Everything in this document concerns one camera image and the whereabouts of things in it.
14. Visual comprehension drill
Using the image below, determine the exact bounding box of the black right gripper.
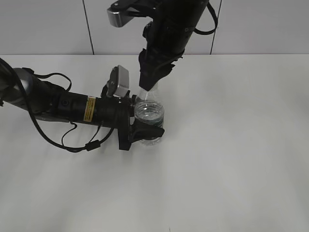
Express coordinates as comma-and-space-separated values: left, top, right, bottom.
138, 20, 196, 91

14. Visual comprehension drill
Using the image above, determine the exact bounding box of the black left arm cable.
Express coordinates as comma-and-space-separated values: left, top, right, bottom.
0, 58, 114, 153

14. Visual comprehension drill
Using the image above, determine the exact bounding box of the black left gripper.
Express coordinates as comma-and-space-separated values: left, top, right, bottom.
96, 91, 165, 150

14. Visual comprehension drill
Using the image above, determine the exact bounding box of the clear Cestbon water bottle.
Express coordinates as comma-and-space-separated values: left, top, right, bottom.
133, 83, 166, 148

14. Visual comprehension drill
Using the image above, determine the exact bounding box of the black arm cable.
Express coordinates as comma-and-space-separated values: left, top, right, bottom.
194, 0, 217, 35
0, 58, 114, 153

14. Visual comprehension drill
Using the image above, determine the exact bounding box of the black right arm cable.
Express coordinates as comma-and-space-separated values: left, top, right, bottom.
194, 0, 217, 35

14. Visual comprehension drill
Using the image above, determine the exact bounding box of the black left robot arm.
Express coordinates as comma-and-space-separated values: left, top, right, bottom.
0, 59, 165, 153

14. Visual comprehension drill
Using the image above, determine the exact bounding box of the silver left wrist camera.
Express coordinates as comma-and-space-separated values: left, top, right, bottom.
106, 65, 129, 98

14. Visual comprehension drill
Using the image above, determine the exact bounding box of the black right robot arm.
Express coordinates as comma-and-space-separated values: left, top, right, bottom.
139, 0, 208, 91

